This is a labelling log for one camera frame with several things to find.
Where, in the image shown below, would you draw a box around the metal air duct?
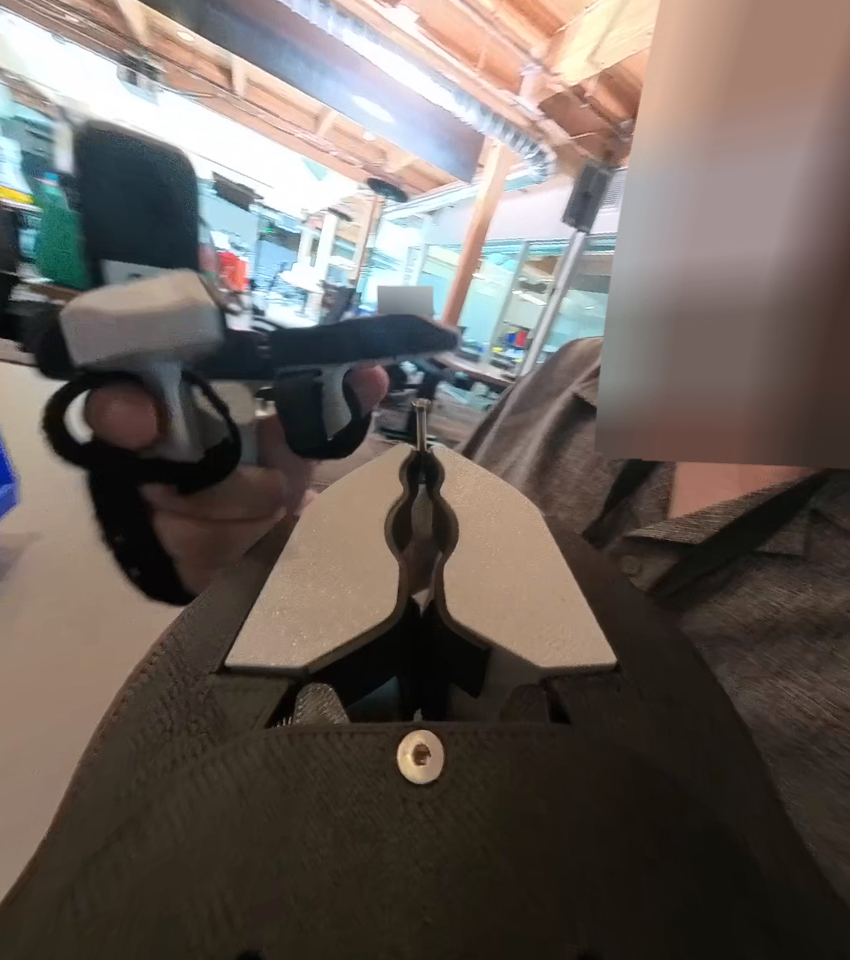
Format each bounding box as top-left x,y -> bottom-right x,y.
462,97 -> 559,177

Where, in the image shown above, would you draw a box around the black round floor lamp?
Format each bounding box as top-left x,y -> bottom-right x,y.
350,176 -> 409,290

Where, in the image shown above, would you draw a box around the black panel on stand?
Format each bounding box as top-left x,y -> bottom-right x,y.
518,159 -> 618,372

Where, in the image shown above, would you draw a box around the black lanyard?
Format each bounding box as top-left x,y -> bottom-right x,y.
581,459 -> 660,552

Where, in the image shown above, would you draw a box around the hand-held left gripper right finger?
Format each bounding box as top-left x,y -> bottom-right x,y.
432,444 -> 619,672

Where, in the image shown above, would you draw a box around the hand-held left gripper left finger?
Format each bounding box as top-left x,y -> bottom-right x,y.
224,442 -> 414,674

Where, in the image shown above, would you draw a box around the wooden pillar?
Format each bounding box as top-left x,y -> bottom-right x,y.
441,141 -> 510,325

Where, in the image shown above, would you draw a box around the person's right hand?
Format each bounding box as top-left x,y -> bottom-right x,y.
86,362 -> 391,595

